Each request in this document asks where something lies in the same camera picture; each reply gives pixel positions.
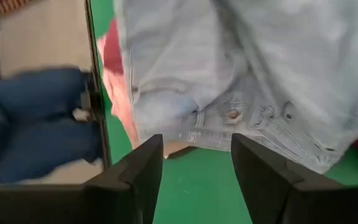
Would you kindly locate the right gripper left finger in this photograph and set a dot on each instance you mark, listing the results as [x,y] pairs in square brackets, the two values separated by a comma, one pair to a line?
[104,205]

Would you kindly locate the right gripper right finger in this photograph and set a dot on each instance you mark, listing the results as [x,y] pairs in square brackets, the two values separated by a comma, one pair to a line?
[275,202]

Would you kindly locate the mauve pink garment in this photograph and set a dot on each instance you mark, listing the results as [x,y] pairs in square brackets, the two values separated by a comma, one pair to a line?
[120,93]

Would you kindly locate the blue denim garment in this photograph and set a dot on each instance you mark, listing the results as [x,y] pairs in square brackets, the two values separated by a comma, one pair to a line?
[228,62]

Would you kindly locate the maroon garment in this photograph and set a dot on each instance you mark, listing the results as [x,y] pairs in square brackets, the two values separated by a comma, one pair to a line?
[113,53]

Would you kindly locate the green table mat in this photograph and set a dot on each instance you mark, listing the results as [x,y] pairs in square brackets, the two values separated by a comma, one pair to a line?
[197,186]

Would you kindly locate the black metal frame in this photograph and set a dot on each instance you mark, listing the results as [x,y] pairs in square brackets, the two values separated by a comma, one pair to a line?
[95,77]

